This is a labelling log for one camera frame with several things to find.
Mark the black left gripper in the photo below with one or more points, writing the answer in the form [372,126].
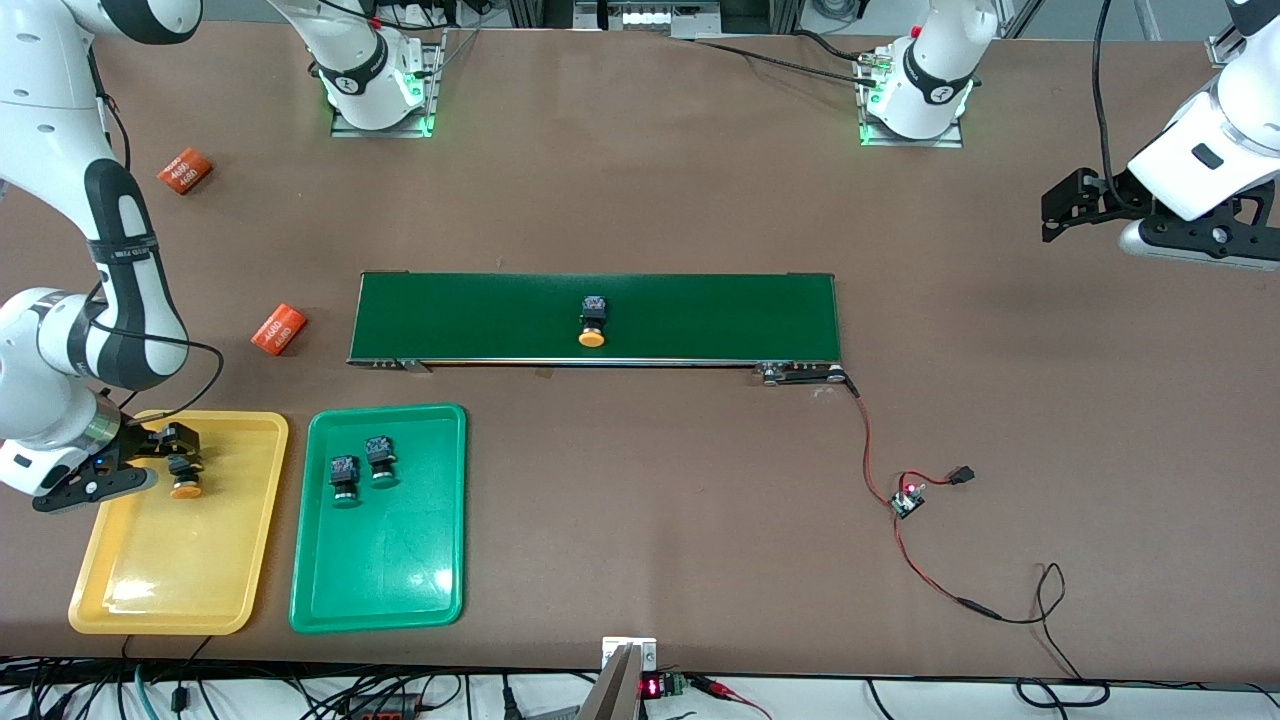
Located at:
[1112,194]

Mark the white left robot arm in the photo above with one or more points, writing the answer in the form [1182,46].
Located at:
[940,60]

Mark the orange 4680 cylinder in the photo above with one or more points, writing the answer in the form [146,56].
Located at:
[278,330]
[185,172]

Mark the yellow mushroom push button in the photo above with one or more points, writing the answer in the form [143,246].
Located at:
[186,489]
[593,338]

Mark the black taped connector plug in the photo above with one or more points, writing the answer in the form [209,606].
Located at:
[963,476]

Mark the white equipment box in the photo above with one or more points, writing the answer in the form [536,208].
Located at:
[645,18]

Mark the red LED display module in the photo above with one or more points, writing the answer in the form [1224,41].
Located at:
[652,687]

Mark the green plastic tray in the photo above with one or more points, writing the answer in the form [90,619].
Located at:
[400,560]

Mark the green conveyor belt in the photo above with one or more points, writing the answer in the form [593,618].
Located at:
[480,315]

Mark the green button with red tab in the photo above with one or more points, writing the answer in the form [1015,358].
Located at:
[345,472]

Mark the yellow plastic tray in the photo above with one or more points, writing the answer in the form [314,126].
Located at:
[180,560]

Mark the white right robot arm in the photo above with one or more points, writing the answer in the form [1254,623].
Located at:
[40,100]

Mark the white metal bracket plate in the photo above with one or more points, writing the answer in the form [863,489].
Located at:
[648,655]

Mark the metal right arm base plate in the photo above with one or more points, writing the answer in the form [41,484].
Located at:
[380,131]

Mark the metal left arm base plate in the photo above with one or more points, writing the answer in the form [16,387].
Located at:
[910,143]

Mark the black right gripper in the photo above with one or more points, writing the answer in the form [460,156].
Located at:
[137,441]

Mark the aluminium profile post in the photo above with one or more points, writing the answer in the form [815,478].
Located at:
[1235,45]

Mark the small black circuit board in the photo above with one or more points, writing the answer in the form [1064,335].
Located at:
[907,503]

